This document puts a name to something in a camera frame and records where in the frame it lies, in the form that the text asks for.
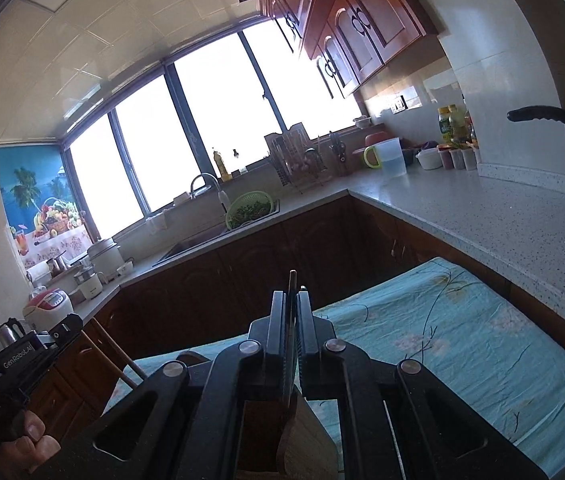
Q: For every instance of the steel sink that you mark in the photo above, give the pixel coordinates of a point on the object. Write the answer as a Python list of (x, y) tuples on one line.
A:
[(197, 240)]

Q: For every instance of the dark wooden lower cabinets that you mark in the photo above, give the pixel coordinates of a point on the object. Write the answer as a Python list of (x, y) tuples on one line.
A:
[(242, 260)]

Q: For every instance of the wooden upper cabinets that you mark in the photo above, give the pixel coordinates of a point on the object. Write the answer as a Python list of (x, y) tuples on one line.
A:
[(372, 15)]

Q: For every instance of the white and red rice cooker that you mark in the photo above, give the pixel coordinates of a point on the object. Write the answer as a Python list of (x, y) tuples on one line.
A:
[(47, 305)]

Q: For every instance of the metal dish rack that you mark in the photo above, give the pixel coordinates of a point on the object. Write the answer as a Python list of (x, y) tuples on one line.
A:
[(292, 160)]

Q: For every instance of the steel electric kettle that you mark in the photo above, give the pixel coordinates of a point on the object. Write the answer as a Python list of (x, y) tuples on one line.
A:
[(10, 332)]

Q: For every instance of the green colander with vegetables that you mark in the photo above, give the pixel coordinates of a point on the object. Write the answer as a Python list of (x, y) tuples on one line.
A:
[(247, 207)]

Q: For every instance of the white seasoning jar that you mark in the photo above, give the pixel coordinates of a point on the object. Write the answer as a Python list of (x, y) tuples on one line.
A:
[(445, 158), (457, 159), (470, 159)]

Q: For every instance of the black wok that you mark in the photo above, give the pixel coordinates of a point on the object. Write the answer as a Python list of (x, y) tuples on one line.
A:
[(537, 114)]

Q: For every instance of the chrome faucet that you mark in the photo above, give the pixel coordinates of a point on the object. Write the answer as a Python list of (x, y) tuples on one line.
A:
[(222, 200)]

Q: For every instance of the yellow-green drink bottle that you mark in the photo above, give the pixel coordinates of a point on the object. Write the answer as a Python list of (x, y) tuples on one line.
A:
[(445, 127)]

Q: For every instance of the kitchen window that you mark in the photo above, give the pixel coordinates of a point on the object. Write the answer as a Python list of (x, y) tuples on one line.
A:
[(212, 110)]

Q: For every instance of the large white cooker pot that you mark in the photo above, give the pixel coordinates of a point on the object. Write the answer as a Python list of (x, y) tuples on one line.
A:
[(105, 260)]

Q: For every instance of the person's left hand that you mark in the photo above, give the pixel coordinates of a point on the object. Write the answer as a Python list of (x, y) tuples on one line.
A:
[(35, 447)]

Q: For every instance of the pink bowl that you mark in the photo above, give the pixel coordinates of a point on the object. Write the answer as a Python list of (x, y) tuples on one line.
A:
[(380, 137)]

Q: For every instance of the small white steamer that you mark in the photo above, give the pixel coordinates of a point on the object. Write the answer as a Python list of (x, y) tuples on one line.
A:
[(90, 287)]

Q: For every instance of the paper towel roll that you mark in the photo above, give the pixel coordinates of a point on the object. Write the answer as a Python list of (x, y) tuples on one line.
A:
[(40, 271)]

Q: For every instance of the knife block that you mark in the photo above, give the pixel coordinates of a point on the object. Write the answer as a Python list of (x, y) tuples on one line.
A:
[(341, 160)]

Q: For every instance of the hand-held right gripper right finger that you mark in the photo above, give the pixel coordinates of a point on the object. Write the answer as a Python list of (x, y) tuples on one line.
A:
[(306, 350)]

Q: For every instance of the tropical fruit wall poster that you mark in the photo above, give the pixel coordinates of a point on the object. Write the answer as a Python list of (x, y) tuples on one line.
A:
[(27, 185)]

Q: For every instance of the wooden utensil holder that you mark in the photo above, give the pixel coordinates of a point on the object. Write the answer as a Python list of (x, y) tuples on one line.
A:
[(307, 440)]

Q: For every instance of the yellow oil bottle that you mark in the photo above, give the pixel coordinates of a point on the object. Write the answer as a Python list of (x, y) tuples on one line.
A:
[(459, 125)]

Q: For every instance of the floral teal tablecloth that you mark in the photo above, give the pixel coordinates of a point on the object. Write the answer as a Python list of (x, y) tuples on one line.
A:
[(437, 335)]

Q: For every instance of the wooden chair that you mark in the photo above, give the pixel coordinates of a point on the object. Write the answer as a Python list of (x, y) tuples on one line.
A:
[(112, 347)]

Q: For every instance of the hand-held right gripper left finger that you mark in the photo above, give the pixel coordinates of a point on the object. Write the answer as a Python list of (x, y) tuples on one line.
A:
[(278, 350)]

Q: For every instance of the yellow dish soap bottle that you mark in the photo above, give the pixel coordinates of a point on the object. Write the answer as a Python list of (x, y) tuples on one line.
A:
[(221, 167)]

